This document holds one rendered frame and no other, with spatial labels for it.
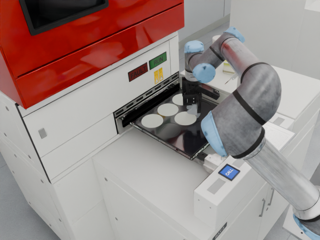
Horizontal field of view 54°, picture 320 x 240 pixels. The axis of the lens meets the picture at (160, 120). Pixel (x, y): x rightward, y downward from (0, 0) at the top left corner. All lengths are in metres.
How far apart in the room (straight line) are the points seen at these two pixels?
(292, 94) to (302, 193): 0.68
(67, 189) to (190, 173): 0.54
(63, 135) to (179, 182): 0.49
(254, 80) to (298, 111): 0.65
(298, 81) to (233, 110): 0.88
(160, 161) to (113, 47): 0.51
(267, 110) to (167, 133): 0.66
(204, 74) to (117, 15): 0.38
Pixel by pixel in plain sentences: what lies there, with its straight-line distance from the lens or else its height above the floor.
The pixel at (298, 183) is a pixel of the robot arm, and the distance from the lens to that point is 0.95.
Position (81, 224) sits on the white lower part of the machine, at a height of 0.48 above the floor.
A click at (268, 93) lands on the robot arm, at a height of 1.36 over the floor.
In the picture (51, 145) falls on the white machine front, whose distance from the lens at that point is 1.28.
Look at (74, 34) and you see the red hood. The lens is 1.11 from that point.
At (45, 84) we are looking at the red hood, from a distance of 1.10.
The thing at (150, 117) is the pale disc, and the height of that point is 0.90.
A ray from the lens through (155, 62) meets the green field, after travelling 1.48.
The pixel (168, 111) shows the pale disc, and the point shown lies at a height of 0.90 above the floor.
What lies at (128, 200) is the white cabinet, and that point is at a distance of 1.39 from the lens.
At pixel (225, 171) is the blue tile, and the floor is 0.96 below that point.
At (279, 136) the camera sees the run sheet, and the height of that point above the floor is 0.97.
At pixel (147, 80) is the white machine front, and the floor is 1.03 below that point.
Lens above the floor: 1.80
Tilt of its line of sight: 39 degrees down
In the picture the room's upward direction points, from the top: 5 degrees counter-clockwise
